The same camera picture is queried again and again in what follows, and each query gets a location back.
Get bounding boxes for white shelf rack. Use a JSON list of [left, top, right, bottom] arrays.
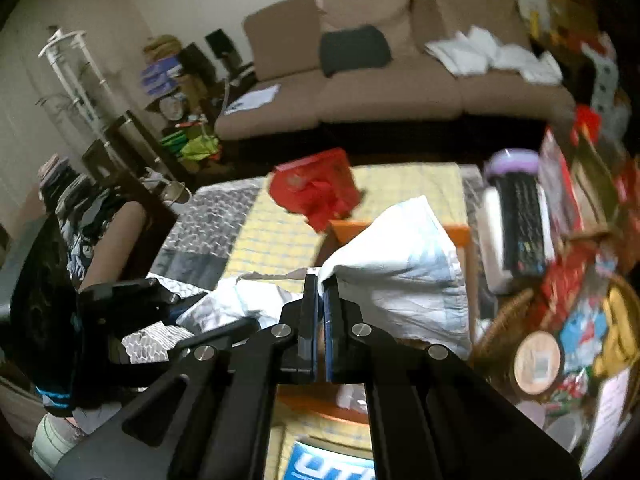
[[37, 27, 133, 171]]

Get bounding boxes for yellow toy figure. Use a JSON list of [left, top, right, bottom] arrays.
[[592, 287, 638, 378]]

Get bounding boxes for dark cushion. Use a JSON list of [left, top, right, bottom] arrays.
[[319, 25, 393, 78]]

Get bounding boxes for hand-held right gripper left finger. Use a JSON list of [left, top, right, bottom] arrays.
[[52, 272, 321, 480]]

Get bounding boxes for brown sofa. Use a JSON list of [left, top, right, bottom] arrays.
[[214, 0, 576, 143]]

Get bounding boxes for bright green bag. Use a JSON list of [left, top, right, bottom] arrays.
[[162, 130, 223, 162]]

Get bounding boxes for brown chair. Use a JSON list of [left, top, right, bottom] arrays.
[[82, 200, 148, 293]]

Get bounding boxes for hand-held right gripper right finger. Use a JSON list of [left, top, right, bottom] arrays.
[[322, 280, 583, 480]]

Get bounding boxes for silver desk lamp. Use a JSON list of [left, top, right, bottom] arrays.
[[142, 167, 192, 206]]

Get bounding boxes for stack of blue packages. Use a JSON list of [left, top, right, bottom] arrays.
[[141, 56, 185, 97]]

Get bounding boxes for white paper sheet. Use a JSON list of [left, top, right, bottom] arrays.
[[225, 84, 281, 112]]

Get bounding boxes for brown pillow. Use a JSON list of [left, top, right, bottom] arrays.
[[425, 0, 526, 46], [314, 0, 416, 41]]

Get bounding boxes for red gift bag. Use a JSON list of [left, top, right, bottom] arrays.
[[269, 148, 363, 233]]

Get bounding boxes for grey patterned blanket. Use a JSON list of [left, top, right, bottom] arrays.
[[120, 177, 266, 366]]

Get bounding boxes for white plastic bag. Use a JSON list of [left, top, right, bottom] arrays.
[[177, 195, 473, 361]]

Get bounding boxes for black remote control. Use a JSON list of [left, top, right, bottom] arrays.
[[497, 172, 547, 277]]

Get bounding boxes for white printed paper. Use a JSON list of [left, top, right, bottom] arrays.
[[580, 365, 633, 476]]

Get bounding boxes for orange cardboard box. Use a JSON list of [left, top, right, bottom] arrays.
[[277, 217, 476, 423]]

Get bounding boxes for white cloths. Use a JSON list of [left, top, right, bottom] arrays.
[[425, 25, 563, 86]]

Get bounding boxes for black speaker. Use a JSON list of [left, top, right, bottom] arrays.
[[204, 29, 242, 63]]

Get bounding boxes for blue box white letters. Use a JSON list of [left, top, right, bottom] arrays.
[[282, 435, 376, 480]]

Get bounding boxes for wicker basket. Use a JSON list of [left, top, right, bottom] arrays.
[[467, 230, 640, 406]]

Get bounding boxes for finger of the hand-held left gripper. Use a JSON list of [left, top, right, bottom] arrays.
[[77, 279, 181, 346], [74, 337, 171, 401]]

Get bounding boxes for black white patterned clothes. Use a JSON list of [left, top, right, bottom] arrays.
[[37, 155, 121, 281]]

